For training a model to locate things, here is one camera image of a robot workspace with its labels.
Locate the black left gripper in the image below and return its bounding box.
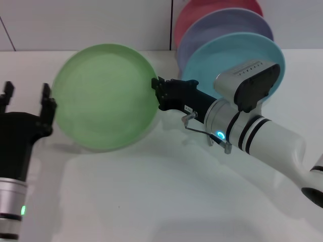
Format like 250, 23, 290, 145
0, 81, 58, 183

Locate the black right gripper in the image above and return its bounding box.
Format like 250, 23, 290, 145
151, 77, 218, 125

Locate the green plate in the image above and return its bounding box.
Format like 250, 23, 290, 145
51, 43, 160, 153

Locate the teal plate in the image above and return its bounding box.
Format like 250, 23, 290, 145
181, 32, 287, 104

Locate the red plate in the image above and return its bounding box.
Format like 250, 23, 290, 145
174, 0, 264, 49

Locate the purple plate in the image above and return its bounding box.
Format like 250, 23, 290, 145
176, 8, 275, 74

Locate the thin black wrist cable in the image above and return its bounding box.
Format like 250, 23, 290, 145
181, 111, 233, 155

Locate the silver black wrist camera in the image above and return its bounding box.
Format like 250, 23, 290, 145
213, 59, 282, 113

